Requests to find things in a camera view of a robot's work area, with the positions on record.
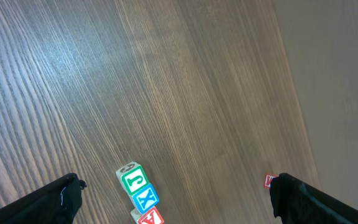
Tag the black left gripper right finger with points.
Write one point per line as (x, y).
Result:
(296, 202)

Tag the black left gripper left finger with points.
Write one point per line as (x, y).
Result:
(56, 202)

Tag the green J letter block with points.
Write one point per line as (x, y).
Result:
(132, 177)

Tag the blue X letter block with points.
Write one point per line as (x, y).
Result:
(145, 199)

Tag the red A letter block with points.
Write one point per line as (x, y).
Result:
(151, 217)

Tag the red M letter block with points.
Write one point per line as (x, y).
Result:
(268, 179)

